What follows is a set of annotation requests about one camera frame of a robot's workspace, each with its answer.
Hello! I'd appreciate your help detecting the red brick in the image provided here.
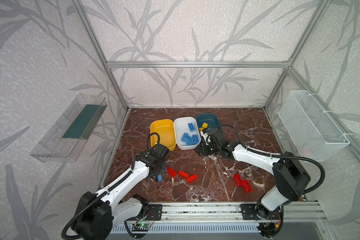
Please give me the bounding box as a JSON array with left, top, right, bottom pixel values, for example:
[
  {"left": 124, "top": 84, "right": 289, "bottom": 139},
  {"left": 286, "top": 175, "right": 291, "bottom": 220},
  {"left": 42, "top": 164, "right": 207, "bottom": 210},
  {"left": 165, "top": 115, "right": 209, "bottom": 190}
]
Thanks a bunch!
[
  {"left": 168, "top": 167, "right": 178, "bottom": 178},
  {"left": 242, "top": 180, "right": 253, "bottom": 193},
  {"left": 178, "top": 170, "right": 190, "bottom": 179},
  {"left": 234, "top": 174, "right": 243, "bottom": 187},
  {"left": 187, "top": 174, "right": 198, "bottom": 184}
]

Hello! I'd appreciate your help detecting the blue brick group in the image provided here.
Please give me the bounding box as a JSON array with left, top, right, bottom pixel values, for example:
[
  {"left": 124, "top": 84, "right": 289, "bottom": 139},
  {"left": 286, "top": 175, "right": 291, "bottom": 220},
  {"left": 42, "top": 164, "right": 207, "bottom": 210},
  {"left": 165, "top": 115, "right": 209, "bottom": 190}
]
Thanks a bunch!
[{"left": 188, "top": 123, "right": 196, "bottom": 132}]

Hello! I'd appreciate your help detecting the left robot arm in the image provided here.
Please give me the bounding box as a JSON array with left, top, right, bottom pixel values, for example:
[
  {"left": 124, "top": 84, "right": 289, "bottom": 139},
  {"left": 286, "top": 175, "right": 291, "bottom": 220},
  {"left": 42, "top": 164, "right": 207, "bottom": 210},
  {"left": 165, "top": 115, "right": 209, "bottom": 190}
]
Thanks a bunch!
[{"left": 61, "top": 144, "right": 170, "bottom": 240}]

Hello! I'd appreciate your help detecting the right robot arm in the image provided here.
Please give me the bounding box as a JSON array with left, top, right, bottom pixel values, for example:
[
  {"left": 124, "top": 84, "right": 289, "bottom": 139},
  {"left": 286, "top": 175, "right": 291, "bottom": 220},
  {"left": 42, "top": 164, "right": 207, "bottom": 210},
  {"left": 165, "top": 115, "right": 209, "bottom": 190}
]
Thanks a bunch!
[{"left": 200, "top": 126, "right": 326, "bottom": 219}]

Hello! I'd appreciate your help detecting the teal plastic bin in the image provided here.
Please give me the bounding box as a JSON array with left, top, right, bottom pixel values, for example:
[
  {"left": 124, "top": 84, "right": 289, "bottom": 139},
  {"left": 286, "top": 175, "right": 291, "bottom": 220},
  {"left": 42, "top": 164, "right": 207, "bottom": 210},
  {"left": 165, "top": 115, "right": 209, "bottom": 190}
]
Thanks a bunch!
[{"left": 196, "top": 113, "right": 220, "bottom": 132}]

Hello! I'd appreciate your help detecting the yellow plastic bin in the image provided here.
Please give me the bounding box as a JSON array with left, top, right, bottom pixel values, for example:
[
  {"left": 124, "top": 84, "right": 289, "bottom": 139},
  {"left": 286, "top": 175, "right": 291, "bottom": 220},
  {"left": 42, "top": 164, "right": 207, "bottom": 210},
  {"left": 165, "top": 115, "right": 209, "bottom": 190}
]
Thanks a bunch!
[{"left": 150, "top": 119, "right": 176, "bottom": 151}]

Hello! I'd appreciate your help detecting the white plastic bin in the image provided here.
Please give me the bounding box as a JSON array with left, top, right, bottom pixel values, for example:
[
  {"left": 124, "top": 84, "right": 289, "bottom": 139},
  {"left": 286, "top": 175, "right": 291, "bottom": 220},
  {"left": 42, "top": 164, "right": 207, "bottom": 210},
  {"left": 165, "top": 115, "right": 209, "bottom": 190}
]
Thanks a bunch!
[{"left": 174, "top": 117, "right": 201, "bottom": 151}]

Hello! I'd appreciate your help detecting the green circuit board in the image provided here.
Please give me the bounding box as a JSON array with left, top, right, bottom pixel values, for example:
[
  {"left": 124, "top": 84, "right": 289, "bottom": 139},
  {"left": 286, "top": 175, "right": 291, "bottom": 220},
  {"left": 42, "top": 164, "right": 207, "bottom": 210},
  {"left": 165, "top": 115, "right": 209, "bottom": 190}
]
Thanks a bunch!
[{"left": 132, "top": 223, "right": 150, "bottom": 232}]

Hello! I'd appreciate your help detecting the right base wiring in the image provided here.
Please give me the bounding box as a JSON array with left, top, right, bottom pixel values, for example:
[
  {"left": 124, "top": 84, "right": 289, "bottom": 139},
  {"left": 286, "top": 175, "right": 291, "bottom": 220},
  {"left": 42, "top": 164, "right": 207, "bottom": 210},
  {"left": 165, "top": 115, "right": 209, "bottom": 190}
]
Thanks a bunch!
[{"left": 257, "top": 220, "right": 284, "bottom": 239}]

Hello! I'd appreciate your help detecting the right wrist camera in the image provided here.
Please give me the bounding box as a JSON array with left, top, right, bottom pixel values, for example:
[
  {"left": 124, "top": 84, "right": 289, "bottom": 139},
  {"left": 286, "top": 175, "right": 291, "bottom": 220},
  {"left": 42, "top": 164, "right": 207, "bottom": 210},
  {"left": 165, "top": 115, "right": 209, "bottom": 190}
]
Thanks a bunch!
[{"left": 200, "top": 129, "right": 210, "bottom": 145}]

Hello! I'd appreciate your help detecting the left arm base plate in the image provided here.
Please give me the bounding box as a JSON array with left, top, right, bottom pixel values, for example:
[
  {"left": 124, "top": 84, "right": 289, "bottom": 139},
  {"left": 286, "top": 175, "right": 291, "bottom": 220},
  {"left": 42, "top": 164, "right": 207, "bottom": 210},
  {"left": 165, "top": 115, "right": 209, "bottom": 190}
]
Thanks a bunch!
[{"left": 136, "top": 204, "right": 163, "bottom": 221}]

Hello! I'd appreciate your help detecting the aluminium front rail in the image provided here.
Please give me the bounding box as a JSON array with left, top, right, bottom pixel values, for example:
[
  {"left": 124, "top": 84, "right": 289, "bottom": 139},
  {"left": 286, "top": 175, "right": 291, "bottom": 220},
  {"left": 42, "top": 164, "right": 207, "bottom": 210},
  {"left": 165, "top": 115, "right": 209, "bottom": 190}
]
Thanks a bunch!
[{"left": 150, "top": 202, "right": 328, "bottom": 224}]

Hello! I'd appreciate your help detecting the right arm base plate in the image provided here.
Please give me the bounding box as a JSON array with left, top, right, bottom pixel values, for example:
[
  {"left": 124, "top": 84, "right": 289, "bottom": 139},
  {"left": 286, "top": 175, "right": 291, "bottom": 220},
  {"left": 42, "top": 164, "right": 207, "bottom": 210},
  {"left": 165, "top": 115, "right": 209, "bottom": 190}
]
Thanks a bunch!
[{"left": 239, "top": 204, "right": 284, "bottom": 221}]

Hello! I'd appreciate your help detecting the clear plastic wall tray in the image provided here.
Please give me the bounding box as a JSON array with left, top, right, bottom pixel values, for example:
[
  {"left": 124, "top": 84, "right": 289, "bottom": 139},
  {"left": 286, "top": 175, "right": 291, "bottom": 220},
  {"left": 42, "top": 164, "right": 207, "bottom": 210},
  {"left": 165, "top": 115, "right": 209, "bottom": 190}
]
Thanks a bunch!
[{"left": 30, "top": 94, "right": 108, "bottom": 163}]

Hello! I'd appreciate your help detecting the white wire mesh basket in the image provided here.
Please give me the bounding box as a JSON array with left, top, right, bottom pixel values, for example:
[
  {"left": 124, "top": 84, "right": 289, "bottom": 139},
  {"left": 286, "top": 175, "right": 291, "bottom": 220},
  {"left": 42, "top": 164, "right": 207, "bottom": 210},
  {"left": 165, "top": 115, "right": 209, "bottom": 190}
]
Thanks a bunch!
[{"left": 278, "top": 90, "right": 350, "bottom": 162}]

